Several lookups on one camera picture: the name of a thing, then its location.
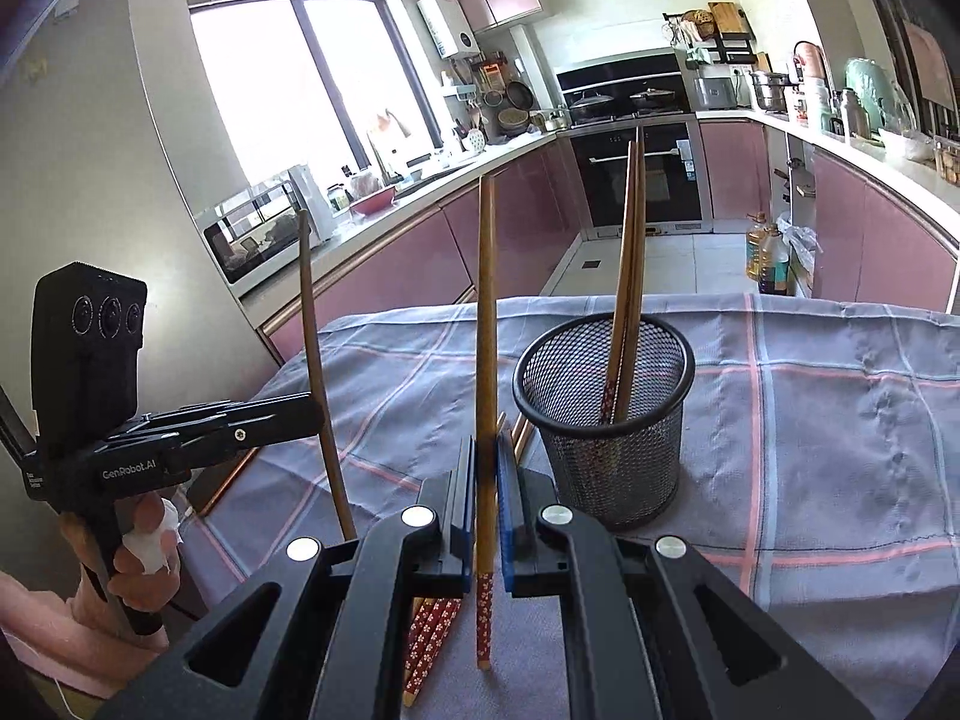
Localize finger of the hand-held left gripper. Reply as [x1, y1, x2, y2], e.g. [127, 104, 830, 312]
[111, 392, 326, 470]
[139, 399, 250, 430]

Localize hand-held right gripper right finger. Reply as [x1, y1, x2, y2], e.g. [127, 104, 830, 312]
[495, 439, 875, 720]

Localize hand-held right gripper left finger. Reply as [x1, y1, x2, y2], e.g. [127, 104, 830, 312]
[97, 436, 479, 720]

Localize red-patterned wooden chopstick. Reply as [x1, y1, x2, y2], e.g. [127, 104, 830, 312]
[611, 126, 648, 428]
[474, 175, 498, 674]
[412, 412, 518, 691]
[600, 139, 640, 432]
[403, 424, 535, 707]
[297, 210, 359, 542]
[427, 596, 463, 662]

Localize black mesh cup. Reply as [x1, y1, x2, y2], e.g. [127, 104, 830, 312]
[512, 313, 697, 530]

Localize person's left forearm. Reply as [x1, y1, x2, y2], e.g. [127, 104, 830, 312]
[0, 570, 170, 698]

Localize person's left hand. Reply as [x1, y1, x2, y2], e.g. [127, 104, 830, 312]
[60, 496, 183, 616]

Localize white tissue wad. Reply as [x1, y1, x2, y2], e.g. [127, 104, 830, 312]
[124, 501, 183, 571]

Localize white microwave oven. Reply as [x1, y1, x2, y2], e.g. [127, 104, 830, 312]
[199, 163, 336, 299]

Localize pink base cabinet run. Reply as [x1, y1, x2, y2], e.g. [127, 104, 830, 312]
[257, 136, 583, 362]
[697, 118, 960, 317]

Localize pink bowl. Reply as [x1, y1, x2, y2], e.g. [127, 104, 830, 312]
[350, 186, 399, 218]

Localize blue-grey checked tablecloth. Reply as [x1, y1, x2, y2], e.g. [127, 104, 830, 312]
[176, 292, 960, 720]

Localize kitchen window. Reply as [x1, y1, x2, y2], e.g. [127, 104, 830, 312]
[187, 0, 441, 190]

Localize black built-in oven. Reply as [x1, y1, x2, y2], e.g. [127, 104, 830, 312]
[559, 120, 713, 235]

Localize cooking oil bottles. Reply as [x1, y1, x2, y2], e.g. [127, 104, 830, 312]
[757, 229, 793, 296]

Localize yellow cooking oil bottle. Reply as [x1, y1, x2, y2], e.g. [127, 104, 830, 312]
[745, 214, 777, 280]

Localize clear plastic bag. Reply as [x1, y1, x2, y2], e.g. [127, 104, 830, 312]
[776, 212, 820, 272]

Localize white water heater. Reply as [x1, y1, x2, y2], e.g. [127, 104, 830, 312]
[418, 0, 482, 59]

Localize black range hood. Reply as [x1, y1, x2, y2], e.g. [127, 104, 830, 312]
[555, 52, 687, 112]

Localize steel stockpot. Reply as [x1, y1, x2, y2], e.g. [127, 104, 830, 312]
[750, 69, 793, 113]

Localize white bowl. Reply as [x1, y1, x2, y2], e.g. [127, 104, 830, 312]
[877, 127, 935, 163]

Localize pink jug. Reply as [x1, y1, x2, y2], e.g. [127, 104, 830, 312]
[793, 41, 830, 92]

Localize pale green dome cover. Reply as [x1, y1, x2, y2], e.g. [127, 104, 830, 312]
[846, 58, 913, 138]

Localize black wall rack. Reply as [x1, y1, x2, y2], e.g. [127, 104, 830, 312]
[664, 1, 758, 68]

